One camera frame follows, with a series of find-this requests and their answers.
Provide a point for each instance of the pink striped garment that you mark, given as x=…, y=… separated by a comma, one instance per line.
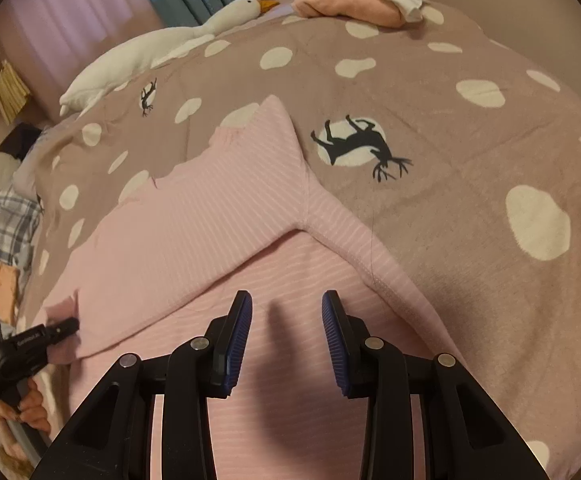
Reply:
x=195, y=220

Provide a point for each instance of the white goose plush toy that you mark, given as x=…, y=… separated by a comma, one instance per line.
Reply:
x=120, y=65

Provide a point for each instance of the folded pink cloth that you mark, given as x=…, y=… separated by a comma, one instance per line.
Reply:
x=350, y=7

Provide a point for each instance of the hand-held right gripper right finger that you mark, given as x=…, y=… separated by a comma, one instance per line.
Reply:
x=334, y=340

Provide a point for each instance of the spotted deer print blanket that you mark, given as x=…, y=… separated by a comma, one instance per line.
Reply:
x=420, y=85

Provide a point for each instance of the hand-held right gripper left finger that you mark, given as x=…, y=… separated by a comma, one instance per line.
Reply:
x=238, y=340

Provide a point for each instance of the grey plaid cloth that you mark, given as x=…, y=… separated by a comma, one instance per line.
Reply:
x=5, y=220

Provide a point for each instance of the woven straw hanging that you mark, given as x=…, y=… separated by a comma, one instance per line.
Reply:
x=13, y=90

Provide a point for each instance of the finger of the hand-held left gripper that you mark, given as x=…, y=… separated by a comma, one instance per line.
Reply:
x=63, y=331

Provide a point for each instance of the sheer lilac curtain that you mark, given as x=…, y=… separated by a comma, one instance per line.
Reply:
x=70, y=20

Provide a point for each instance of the person's left hand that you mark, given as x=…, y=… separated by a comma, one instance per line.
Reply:
x=35, y=407

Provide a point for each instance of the orange cloth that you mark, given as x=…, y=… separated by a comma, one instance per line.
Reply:
x=4, y=287

